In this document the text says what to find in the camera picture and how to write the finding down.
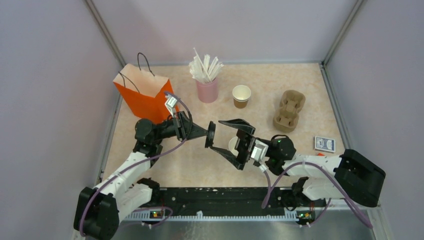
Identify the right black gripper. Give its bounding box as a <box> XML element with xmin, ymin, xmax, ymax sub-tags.
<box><xmin>211</xmin><ymin>119</ymin><xmax>270</xmax><ymax>170</ymax></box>

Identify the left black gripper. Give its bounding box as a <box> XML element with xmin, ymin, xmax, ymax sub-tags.
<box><xmin>152</xmin><ymin>111</ymin><xmax>209</xmax><ymax>142</ymax></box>

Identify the black plastic cup lid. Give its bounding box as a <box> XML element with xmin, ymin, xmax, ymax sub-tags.
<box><xmin>204</xmin><ymin>121</ymin><xmax>216</xmax><ymax>148</ymax></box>

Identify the orange paper bag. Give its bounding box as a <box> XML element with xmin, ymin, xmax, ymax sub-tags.
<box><xmin>113</xmin><ymin>63</ymin><xmax>174</xmax><ymax>124</ymax></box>

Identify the brown paper coffee cup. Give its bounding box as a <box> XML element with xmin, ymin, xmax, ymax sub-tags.
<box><xmin>228</xmin><ymin>136</ymin><xmax>239</xmax><ymax>156</ymax></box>

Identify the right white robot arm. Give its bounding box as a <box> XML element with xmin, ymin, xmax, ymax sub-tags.
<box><xmin>205</xmin><ymin>118</ymin><xmax>386</xmax><ymax>208</ymax></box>

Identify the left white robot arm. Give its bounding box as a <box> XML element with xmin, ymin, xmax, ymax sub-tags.
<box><xmin>73</xmin><ymin>111</ymin><xmax>216</xmax><ymax>240</ymax></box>

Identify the pink cylindrical straw holder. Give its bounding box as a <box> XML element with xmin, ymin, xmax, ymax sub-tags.
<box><xmin>195</xmin><ymin>78</ymin><xmax>219</xmax><ymax>104</ymax></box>

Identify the stack of brown paper cups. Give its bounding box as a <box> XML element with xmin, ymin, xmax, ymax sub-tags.
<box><xmin>232</xmin><ymin>85</ymin><xmax>252</xmax><ymax>109</ymax></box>

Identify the bundle of white wrapped straws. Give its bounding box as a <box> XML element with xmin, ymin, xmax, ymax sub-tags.
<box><xmin>188</xmin><ymin>48</ymin><xmax>224</xmax><ymax>84</ymax></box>

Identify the blue playing card deck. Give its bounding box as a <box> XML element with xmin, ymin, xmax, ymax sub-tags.
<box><xmin>313</xmin><ymin>136</ymin><xmax>336</xmax><ymax>153</ymax></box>

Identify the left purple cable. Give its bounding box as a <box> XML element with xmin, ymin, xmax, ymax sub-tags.
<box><xmin>78</xmin><ymin>91</ymin><xmax>193</xmax><ymax>238</ymax></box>

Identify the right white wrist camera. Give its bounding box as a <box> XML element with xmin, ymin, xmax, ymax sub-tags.
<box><xmin>250</xmin><ymin>139</ymin><xmax>269</xmax><ymax>163</ymax></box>

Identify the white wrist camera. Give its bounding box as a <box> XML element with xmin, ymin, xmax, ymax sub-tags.
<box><xmin>164</xmin><ymin>93</ymin><xmax>178</xmax><ymax>117</ymax></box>
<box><xmin>250</xmin><ymin>139</ymin><xmax>269</xmax><ymax>163</ymax></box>

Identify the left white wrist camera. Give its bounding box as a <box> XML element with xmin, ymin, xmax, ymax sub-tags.
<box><xmin>164</xmin><ymin>93</ymin><xmax>178</xmax><ymax>117</ymax></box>

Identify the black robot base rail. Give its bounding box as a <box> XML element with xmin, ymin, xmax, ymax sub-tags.
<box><xmin>142</xmin><ymin>187</ymin><xmax>327</xmax><ymax>217</ymax></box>

